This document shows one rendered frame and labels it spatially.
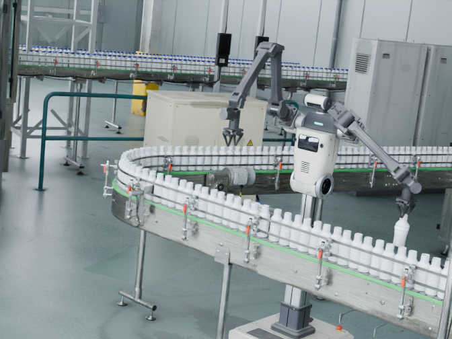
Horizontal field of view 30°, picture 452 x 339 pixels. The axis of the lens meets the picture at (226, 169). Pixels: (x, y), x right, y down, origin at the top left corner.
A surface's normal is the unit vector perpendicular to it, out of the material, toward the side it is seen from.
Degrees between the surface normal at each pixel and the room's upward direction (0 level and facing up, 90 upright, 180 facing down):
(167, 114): 90
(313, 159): 90
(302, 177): 90
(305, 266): 90
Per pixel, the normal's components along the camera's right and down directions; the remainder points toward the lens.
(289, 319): -0.66, 0.08
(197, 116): 0.50, 0.22
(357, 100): -0.86, 0.01
